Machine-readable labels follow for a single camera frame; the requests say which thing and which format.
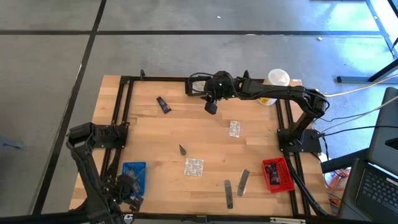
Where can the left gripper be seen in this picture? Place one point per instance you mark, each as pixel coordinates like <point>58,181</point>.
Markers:
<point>126,188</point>

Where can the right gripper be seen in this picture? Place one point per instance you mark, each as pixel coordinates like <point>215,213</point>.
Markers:
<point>225,87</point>

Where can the clear-wrapped black toothbrush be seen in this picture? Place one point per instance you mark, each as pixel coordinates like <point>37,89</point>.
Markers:
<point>132,172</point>

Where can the narrow white printed sachet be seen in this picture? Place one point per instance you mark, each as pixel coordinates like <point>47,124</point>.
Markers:
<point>234,129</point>

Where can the large white printed sachet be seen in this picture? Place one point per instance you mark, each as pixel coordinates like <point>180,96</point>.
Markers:
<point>194,167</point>

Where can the narrow grey metal strip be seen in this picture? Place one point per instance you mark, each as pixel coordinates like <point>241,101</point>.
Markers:
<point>229,194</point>

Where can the dark purple toiletry tube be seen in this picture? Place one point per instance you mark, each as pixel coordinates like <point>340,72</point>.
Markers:
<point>271,168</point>
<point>275,178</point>

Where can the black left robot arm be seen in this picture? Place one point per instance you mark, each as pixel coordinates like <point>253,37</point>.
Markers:
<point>87,168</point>

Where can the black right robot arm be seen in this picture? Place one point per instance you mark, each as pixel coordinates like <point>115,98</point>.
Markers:
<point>273,91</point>

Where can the black plastic basket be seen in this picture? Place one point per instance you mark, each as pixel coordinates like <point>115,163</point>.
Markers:
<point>187,90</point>

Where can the blue plastic basket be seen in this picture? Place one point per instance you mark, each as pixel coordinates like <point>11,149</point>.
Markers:
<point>136,165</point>

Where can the black clamp hook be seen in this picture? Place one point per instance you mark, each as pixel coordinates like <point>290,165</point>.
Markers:
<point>142,74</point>
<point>246,74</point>

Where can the white wipes canister yellow label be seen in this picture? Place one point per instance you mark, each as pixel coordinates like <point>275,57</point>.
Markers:
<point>278,77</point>

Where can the wide grey metal strip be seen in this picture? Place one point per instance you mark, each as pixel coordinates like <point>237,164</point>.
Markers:
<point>243,182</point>

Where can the red plastic basket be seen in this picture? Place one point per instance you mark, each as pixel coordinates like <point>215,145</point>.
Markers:
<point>284,182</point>

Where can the dark grey laptop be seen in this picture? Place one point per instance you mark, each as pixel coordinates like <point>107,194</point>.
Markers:
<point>376,189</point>

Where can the silver frame bracket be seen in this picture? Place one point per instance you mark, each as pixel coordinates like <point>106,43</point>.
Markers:
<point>129,216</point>
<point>287,220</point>

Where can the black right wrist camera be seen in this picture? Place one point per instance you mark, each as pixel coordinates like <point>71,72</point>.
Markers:
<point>210,87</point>

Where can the black aluminium table frame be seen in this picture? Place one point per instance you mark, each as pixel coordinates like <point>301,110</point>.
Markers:
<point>161,79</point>

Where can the black metal desk frame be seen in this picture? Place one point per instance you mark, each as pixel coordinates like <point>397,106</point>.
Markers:
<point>351,79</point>

